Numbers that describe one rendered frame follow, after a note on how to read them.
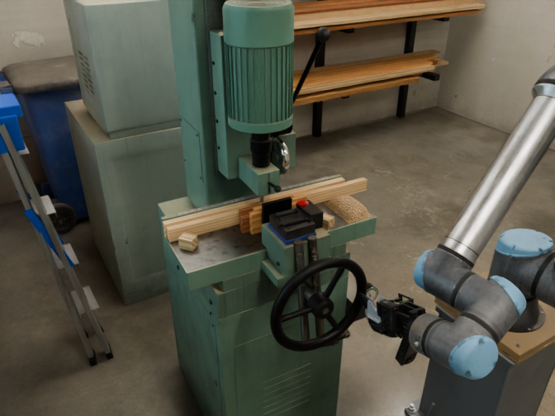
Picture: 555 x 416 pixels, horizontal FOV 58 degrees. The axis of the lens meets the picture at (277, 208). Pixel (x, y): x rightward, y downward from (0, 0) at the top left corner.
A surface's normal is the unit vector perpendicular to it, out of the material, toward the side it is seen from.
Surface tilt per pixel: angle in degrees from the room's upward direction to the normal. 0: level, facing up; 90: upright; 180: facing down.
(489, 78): 90
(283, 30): 90
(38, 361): 0
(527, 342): 1
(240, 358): 90
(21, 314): 0
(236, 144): 90
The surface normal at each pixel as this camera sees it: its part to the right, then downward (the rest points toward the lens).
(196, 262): 0.00, -0.87
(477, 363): 0.37, 0.18
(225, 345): 0.47, 0.44
